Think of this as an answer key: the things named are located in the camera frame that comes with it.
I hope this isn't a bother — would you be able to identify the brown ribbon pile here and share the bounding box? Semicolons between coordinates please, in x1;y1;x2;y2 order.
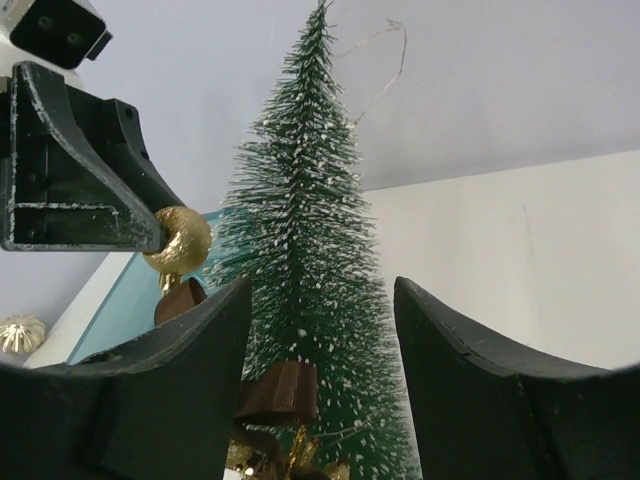
136;274;325;479

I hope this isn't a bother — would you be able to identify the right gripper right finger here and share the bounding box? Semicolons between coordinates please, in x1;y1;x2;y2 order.
394;278;639;479

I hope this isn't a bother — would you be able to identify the small green christmas tree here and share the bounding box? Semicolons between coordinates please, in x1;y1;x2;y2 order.
207;1;420;479

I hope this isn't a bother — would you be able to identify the white gold striped bauble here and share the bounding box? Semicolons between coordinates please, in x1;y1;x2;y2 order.
1;314;47;355

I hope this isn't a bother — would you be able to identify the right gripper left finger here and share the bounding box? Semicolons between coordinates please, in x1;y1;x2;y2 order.
1;279;251;480

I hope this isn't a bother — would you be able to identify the blue plastic tray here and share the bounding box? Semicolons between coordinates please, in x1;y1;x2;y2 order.
64;207;251;366

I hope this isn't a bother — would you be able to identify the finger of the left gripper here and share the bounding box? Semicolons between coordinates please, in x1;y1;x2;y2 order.
62;86;184;220
1;61;168;253

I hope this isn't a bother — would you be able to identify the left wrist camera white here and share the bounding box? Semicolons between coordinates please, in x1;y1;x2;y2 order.
1;0;113;88

